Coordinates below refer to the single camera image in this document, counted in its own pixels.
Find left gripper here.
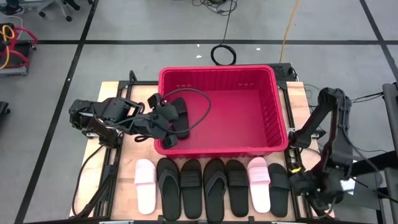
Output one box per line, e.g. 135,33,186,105
146,92,180,150

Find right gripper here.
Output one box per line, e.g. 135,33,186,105
290,170,335,202

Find black slide sandal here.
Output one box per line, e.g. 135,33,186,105
180,159,203,220
225,159,250,218
170,96,191,141
267,162,291,218

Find pink slide sandal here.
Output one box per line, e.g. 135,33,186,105
246,156,272,214
134,158,157,215

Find black flip-flop sandal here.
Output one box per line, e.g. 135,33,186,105
202,157,228,223
155,157,182,222

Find red plastic bin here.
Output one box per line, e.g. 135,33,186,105
154,64,289,159

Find white printed paper sheet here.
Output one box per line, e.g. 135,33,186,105
340,179,357,196

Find black metal beam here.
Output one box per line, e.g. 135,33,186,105
351,151,398,184

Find black perforated power box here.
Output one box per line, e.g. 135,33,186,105
272,63,294,82

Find grey office chair base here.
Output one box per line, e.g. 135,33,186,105
36,0,79,22

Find red tubular cart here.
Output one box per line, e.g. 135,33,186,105
0,22,39,77

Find black stool base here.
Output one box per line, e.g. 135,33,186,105
0,101,11,124

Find person's shoe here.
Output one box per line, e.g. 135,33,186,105
0,3,25,16

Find black aluminium table frame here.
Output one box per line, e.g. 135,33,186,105
74,70,335,224

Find black left wrist camera cable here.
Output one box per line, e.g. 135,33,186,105
161,88,213,135

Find black coiled floor cable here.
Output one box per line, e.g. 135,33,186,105
210,15,238,66

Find grey metal post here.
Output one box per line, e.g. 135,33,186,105
381,82,398,224

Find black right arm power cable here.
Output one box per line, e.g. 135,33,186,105
351,91,385,104

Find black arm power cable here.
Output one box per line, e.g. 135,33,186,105
351,91,385,104
72,144,105,218

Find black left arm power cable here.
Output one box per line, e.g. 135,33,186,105
72,144,105,218

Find black tangled floor cables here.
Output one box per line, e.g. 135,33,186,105
192,0,239,16

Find yellow floor cable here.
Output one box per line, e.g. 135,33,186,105
279,0,301,64

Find yellow coiled hose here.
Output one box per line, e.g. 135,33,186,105
0,24,16,70

